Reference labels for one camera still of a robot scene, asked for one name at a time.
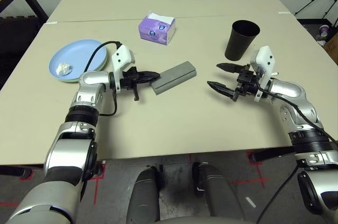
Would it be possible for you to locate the white tissue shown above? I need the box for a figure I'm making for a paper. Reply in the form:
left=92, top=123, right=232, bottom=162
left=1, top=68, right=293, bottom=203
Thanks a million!
left=55, top=62, right=72, bottom=76

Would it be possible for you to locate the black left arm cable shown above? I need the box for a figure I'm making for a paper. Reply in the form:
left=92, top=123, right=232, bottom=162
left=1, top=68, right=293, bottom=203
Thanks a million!
left=83, top=40, right=125, bottom=117

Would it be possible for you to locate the blue plastic plate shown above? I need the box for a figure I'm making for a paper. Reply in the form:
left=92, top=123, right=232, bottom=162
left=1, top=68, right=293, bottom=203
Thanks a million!
left=49, top=39, right=109, bottom=83

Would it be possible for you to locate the green plastic plate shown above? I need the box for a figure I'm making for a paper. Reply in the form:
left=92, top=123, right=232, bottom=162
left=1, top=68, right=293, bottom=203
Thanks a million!
left=58, top=49, right=109, bottom=85

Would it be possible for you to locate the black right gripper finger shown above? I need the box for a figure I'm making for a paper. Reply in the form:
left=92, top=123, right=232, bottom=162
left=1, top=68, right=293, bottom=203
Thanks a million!
left=206, top=80, right=242, bottom=102
left=215, top=62, right=250, bottom=74

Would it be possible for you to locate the grey robot left leg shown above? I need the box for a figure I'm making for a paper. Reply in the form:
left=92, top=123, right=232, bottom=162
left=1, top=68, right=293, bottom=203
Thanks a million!
left=126, top=167, right=162, bottom=223

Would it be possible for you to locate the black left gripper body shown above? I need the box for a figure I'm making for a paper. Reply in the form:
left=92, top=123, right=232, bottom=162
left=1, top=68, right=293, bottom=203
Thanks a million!
left=120, top=66, right=140, bottom=102

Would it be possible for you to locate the black foam floor mat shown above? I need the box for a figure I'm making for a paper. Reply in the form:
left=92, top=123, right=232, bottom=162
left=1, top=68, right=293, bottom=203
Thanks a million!
left=0, top=15, right=44, bottom=90

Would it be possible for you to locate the grey robot leg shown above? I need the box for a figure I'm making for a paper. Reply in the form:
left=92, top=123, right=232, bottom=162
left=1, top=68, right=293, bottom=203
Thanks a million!
left=192, top=162, right=245, bottom=221
left=126, top=167, right=162, bottom=223

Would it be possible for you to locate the purple tissue pack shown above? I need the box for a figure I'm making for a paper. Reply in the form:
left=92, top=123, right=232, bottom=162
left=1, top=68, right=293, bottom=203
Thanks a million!
left=138, top=10, right=177, bottom=46

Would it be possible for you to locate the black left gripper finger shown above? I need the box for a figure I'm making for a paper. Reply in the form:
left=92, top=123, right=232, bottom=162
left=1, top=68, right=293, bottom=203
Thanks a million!
left=137, top=70, right=161, bottom=77
left=137, top=75, right=160, bottom=83

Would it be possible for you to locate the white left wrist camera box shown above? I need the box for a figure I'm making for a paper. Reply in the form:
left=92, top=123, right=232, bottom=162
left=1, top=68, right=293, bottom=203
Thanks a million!
left=110, top=45, right=136, bottom=92

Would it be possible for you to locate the grey glasses case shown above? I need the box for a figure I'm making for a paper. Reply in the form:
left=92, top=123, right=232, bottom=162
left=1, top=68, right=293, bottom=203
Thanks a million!
left=151, top=61, right=198, bottom=95

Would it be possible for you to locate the brown cardboard box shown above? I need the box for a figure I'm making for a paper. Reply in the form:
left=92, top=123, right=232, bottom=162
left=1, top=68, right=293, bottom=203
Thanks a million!
left=323, top=32, right=338, bottom=65

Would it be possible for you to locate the grey robot right leg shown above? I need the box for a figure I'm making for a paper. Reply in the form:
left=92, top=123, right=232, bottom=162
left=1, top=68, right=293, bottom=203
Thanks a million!
left=192, top=162, right=245, bottom=221

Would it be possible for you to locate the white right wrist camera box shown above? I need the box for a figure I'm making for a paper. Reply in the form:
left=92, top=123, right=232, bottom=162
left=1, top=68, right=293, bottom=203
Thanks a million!
left=249, top=45, right=277, bottom=102

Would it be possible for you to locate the black table base bar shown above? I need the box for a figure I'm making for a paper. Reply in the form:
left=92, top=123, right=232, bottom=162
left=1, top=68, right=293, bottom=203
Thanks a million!
left=0, top=165, right=34, bottom=180
left=250, top=146, right=296, bottom=163

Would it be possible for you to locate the black tripod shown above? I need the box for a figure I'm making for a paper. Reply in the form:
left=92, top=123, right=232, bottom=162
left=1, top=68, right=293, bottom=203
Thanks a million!
left=294, top=0, right=338, bottom=28

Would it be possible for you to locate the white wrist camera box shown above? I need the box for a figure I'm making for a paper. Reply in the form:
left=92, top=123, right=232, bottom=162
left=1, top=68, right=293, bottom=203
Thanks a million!
left=249, top=45, right=277, bottom=102
left=110, top=45, right=136, bottom=92

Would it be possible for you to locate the small purple white cup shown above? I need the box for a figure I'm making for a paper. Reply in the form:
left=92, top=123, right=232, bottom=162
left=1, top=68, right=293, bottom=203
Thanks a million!
left=318, top=24, right=330, bottom=37

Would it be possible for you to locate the wooden side table black frame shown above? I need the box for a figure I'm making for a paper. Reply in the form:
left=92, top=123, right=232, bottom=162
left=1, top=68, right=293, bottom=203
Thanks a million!
left=0, top=0, right=49, bottom=24

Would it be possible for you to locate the black plastic cup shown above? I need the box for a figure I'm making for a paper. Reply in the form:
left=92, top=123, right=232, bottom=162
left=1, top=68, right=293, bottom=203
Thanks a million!
left=224, top=20, right=261, bottom=60

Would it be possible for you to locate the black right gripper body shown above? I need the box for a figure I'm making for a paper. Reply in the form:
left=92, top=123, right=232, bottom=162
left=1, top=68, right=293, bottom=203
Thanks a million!
left=236, top=69, right=261, bottom=98

